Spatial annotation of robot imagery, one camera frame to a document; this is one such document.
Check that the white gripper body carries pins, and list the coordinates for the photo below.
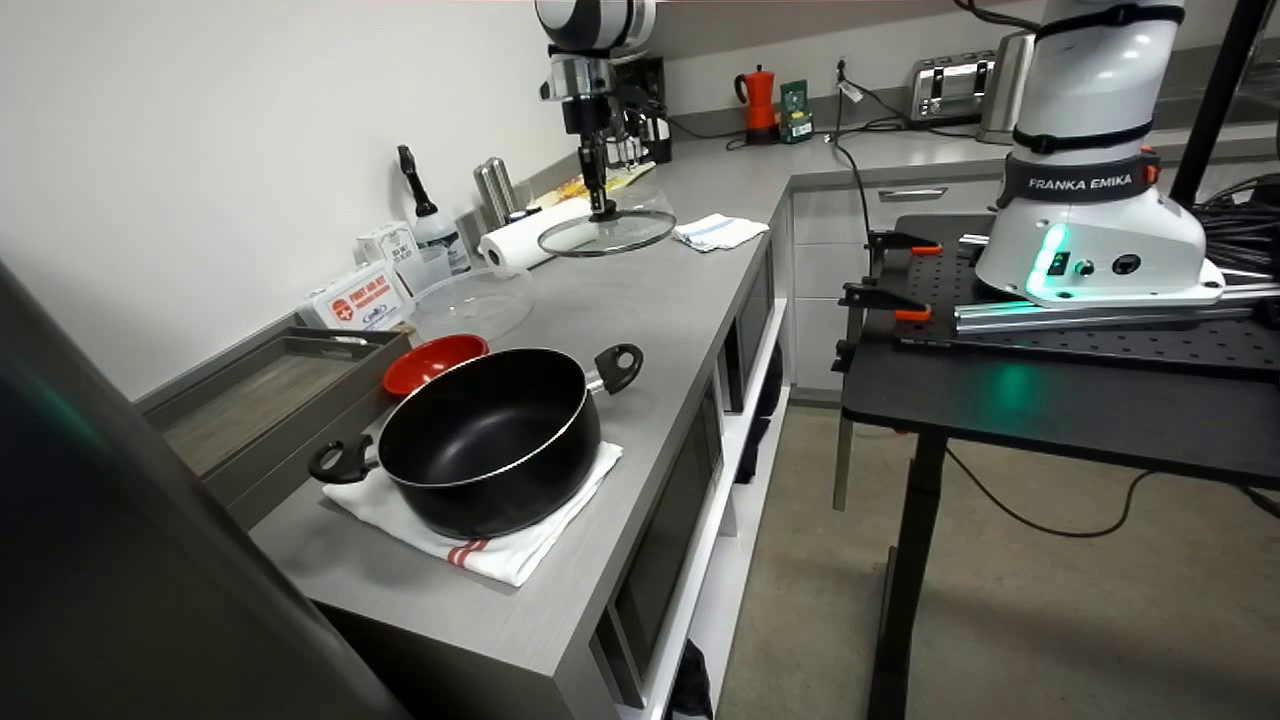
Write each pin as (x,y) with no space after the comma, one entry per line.
(581,81)

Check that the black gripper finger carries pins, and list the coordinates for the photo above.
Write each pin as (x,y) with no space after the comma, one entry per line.
(605,183)
(587,174)

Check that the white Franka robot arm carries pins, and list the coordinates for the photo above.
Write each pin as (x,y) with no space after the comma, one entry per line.
(1093,224)

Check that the red moka pot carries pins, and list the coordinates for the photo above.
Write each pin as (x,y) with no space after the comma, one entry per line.
(759,101)

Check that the yellow cloth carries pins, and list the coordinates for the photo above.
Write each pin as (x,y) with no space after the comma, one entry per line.
(629,174)

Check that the black coffee machine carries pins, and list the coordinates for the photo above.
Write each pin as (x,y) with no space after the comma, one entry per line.
(648,114)

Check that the steel shaker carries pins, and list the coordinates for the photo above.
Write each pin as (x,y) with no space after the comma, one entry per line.
(486,192)
(507,184)

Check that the white paper towel roll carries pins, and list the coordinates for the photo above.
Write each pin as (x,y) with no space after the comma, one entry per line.
(522,240)

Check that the folded white towel blue stripes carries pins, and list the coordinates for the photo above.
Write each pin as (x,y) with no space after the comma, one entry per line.
(722,233)

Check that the spray bottle with black trigger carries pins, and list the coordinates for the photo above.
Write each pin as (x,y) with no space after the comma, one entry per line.
(434,240)

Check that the clear plastic bowl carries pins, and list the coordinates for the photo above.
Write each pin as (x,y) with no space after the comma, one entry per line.
(464,310)

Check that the green box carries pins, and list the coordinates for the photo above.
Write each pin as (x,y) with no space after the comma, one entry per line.
(799,111)

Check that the small white box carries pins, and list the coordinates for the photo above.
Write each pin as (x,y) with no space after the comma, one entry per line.
(397,248)

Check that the gray kitchen counter cabinet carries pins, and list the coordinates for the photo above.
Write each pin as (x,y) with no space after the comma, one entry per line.
(816,304)

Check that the red bowl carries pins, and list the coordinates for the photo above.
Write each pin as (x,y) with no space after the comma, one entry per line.
(420,364)

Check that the white red box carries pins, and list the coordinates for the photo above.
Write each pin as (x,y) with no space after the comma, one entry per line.
(360,301)

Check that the black built-in oven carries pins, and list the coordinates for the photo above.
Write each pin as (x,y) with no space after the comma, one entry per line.
(664,524)

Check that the silver toaster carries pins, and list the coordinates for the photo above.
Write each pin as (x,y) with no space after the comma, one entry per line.
(953,86)

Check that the gray rectangular tray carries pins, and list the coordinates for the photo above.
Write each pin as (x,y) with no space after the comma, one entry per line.
(253,401)

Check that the steel kettle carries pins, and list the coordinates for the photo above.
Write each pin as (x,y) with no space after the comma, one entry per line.
(1008,86)

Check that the black robot table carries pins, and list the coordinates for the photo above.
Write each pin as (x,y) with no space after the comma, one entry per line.
(1065,401)

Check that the black pole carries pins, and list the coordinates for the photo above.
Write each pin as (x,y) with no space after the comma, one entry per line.
(1220,93)

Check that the dark tall panel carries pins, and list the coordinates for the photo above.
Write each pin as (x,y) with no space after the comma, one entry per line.
(120,586)

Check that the aluminium rail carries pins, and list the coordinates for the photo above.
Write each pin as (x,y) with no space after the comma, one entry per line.
(1104,313)

